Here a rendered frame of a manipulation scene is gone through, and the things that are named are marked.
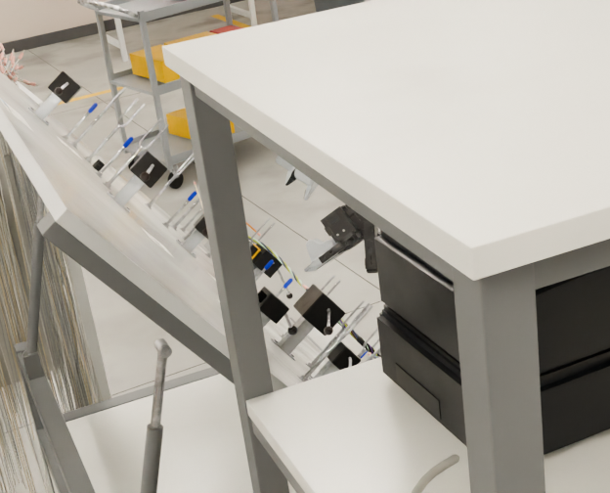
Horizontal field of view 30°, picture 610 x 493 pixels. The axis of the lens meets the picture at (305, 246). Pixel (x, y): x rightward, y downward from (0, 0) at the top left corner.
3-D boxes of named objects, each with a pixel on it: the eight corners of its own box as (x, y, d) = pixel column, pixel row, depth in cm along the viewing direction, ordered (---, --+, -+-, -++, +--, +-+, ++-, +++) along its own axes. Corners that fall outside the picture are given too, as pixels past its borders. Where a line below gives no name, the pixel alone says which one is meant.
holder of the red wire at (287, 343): (283, 358, 165) (333, 302, 165) (267, 334, 178) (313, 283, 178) (309, 379, 166) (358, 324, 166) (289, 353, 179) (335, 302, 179)
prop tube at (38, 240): (37, 362, 234) (46, 221, 225) (39, 368, 232) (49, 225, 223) (21, 363, 233) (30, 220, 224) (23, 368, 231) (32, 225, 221)
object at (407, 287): (605, 299, 134) (601, 145, 127) (752, 383, 114) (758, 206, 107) (379, 379, 124) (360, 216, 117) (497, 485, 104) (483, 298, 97)
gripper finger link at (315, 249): (292, 252, 244) (326, 228, 242) (308, 275, 244) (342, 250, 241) (288, 253, 241) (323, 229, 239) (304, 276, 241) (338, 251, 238)
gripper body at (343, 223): (326, 221, 246) (370, 189, 242) (349, 253, 245) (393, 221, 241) (317, 222, 238) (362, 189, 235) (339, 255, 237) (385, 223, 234)
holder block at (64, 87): (23, 108, 191) (60, 68, 192) (29, 108, 202) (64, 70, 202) (45, 126, 192) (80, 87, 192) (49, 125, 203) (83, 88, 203)
